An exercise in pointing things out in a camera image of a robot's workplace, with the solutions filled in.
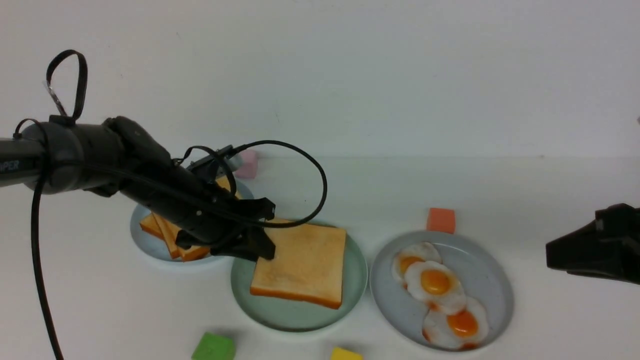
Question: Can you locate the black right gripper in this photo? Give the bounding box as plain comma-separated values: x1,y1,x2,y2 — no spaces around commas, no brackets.
545,203,640,285

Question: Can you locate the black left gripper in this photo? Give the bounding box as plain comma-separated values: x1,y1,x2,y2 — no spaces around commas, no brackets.
120,164,276,262

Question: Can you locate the fried egg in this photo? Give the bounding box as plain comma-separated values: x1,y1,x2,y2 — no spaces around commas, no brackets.
422,297,490,351
391,241,442,289
404,260,467,315

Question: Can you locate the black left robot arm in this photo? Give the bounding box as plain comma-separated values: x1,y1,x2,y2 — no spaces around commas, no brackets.
1,116,275,261

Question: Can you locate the pink foam cube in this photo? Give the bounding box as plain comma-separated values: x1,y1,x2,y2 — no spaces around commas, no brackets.
234,149,259,179

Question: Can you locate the mint green centre plate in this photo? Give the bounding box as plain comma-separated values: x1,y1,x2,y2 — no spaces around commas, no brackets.
230,222,368,333

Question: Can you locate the light blue bread plate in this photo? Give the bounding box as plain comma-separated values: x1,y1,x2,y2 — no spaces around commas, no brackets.
129,205,230,272

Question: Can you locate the green foam cube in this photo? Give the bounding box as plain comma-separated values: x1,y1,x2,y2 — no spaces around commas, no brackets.
190,332,236,360

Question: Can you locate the grey egg plate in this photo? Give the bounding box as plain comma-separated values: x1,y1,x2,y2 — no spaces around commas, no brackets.
369,230,515,355

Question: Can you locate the yellow foam cube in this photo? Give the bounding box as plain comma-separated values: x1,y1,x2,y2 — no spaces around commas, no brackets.
329,347,364,360

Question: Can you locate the orange foam cube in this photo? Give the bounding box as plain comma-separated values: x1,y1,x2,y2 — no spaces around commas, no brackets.
426,207,457,234

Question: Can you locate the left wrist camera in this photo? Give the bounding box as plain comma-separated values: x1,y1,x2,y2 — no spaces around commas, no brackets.
186,145,244,183

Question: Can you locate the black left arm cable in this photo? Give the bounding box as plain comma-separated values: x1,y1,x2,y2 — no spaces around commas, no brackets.
12,49,329,360

